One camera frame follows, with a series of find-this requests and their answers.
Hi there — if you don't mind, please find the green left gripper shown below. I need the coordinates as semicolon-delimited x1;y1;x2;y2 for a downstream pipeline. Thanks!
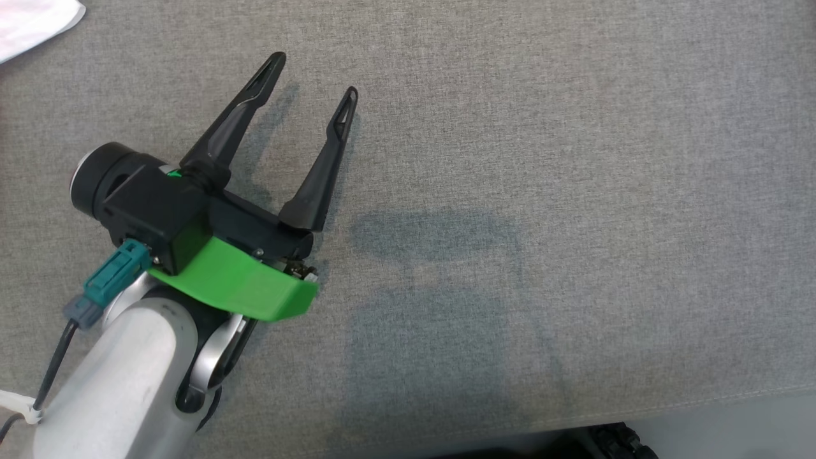
148;52;360;323

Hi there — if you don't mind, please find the red and white jersey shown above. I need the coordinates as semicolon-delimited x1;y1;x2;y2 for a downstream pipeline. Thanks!
0;0;87;65

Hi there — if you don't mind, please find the teal left camera connector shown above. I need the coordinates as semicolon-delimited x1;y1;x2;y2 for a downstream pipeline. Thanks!
62;238;154;330

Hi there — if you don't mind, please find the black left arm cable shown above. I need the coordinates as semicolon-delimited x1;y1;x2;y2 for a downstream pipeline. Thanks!
0;317;80;442

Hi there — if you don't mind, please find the white left cable tag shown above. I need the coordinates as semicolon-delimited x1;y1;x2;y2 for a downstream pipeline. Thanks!
0;390;44;426

